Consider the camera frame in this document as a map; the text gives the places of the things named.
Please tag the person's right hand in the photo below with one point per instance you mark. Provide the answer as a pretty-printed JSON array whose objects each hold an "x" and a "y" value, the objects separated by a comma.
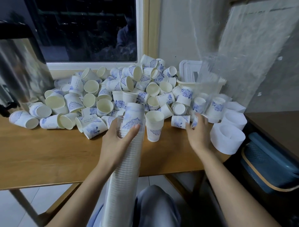
[{"x": 202, "y": 135}]

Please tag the person's left hand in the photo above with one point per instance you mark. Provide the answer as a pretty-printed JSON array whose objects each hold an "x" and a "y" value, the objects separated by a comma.
[{"x": 117, "y": 149}]

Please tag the single blue-printed paper cup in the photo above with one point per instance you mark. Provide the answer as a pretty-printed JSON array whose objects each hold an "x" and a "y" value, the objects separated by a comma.
[{"x": 180, "y": 121}]

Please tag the clear plastic cup dispenser tube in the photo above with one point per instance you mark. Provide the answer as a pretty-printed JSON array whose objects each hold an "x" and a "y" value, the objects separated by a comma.
[{"x": 124, "y": 187}]

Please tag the nested stack of paper cups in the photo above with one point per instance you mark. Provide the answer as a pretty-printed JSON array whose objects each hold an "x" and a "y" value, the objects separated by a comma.
[{"x": 126, "y": 196}]

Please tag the pile of paper cups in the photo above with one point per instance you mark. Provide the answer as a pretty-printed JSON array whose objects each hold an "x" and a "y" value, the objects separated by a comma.
[{"x": 93, "y": 98}]

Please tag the person's left forearm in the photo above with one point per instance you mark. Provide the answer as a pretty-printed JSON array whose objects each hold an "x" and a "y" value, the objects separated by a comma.
[{"x": 82, "y": 201}]

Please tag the person's right forearm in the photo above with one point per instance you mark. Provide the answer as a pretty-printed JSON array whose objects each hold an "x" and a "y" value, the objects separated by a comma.
[{"x": 238, "y": 191}]

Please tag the person's blue jeans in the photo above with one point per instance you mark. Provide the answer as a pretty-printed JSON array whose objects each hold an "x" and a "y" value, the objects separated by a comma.
[{"x": 156, "y": 208}]

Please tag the translucent plastic box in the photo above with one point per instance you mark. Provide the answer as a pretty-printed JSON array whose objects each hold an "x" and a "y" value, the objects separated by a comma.
[{"x": 205, "y": 86}]

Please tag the dark wooden side counter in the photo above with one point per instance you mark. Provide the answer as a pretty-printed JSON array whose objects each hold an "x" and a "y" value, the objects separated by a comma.
[{"x": 275, "y": 131}]

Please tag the blue bin with tan rim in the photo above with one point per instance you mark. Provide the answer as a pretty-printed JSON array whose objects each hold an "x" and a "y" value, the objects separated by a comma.
[{"x": 271, "y": 163}]

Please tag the clear plastic bag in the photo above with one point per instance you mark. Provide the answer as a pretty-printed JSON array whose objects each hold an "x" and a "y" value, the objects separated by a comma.
[{"x": 257, "y": 56}]

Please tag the stainless steel water dispenser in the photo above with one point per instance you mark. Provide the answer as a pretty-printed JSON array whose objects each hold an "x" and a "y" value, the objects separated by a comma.
[{"x": 23, "y": 70}]

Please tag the white framed window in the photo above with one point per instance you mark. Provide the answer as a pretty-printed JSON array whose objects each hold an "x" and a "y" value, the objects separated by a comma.
[{"x": 84, "y": 28}]

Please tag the wooden table leg frame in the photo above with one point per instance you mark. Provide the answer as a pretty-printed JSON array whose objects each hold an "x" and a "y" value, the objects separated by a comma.
[{"x": 28, "y": 210}]

